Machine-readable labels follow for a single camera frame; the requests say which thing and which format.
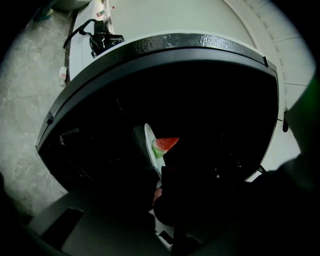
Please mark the black mini fridge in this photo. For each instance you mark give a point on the black mini fridge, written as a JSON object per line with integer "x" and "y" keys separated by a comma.
{"x": 175, "y": 100}

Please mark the black shoulder bag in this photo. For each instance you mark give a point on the black shoulder bag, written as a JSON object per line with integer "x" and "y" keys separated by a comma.
{"x": 105, "y": 40}

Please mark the white low cabinet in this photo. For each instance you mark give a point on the white low cabinet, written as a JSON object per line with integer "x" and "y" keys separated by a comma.
{"x": 77, "y": 62}

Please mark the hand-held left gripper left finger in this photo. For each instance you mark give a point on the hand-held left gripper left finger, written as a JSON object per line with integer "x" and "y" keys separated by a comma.
{"x": 157, "y": 197}

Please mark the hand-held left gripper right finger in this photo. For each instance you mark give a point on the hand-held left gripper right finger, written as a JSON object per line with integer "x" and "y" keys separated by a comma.
{"x": 175, "y": 195}

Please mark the white round plate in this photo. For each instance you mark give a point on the white round plate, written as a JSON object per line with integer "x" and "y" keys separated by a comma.
{"x": 152, "y": 150}

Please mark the red watermelon slice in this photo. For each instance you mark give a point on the red watermelon slice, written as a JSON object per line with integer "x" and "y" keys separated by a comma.
{"x": 166, "y": 143}

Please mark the small white bottle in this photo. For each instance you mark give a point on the small white bottle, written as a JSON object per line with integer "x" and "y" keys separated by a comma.
{"x": 62, "y": 75}

